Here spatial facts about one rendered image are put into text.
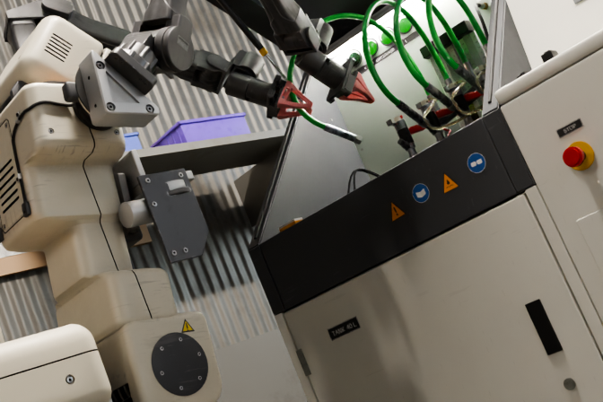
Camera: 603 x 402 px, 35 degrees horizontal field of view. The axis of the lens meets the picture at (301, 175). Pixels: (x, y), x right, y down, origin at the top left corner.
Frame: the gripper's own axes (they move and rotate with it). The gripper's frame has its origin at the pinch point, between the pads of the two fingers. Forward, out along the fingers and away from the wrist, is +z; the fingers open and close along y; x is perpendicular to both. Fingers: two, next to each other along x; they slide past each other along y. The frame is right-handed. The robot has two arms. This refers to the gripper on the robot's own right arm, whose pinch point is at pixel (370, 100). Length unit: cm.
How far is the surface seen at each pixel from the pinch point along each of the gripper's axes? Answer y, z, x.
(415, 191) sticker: -31.7, 6.1, -19.0
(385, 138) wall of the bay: 16.8, 20.7, 27.1
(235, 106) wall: 127, 26, 188
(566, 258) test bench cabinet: -45, 26, -41
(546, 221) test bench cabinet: -39, 21, -41
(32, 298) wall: -7, -21, 175
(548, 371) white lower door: -60, 36, -29
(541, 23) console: 6.9, 13.3, -40.2
